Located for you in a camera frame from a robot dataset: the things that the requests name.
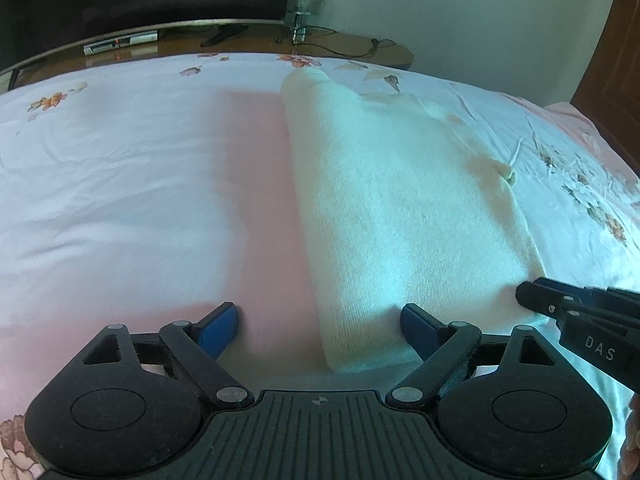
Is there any white knit sweater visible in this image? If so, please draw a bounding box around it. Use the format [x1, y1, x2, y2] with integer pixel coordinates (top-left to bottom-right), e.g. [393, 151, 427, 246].
[281, 67, 544, 373]

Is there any person's right hand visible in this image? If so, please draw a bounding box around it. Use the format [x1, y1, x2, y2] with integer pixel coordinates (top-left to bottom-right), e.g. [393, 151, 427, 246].
[617, 393, 640, 480]

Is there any brown wooden door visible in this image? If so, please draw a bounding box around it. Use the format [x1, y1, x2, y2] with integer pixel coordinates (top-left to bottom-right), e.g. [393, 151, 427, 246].
[572, 0, 640, 171]

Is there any silver set-top box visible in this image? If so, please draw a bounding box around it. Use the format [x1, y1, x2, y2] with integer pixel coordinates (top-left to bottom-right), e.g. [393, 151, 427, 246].
[82, 29, 158, 56]

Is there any black remote control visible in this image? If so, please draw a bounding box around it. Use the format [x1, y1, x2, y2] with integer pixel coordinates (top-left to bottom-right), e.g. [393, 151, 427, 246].
[201, 24, 248, 48]

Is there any wooden tv console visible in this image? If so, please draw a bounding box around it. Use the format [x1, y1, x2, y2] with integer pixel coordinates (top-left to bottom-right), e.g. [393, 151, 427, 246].
[1, 23, 414, 92]

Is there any black power cable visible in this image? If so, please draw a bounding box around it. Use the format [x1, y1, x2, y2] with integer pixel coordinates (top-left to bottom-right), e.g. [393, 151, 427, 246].
[273, 24, 396, 60]

